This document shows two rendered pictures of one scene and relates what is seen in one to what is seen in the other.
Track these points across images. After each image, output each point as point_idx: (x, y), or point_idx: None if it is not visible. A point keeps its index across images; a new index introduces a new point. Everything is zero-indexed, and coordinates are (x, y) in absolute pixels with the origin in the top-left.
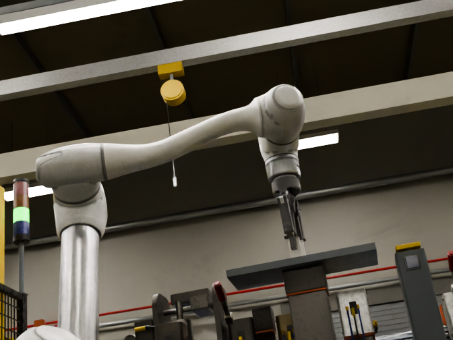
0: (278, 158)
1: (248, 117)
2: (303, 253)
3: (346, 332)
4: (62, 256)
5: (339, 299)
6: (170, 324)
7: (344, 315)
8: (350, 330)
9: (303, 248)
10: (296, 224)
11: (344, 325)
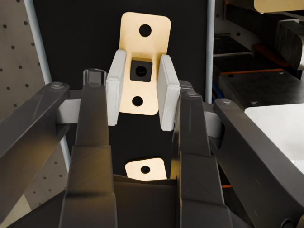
0: None
1: None
2: (158, 100)
3: (220, 81)
4: None
5: (238, 106)
6: None
7: (228, 97)
8: (217, 91)
9: (159, 111)
10: (172, 163)
11: (223, 85)
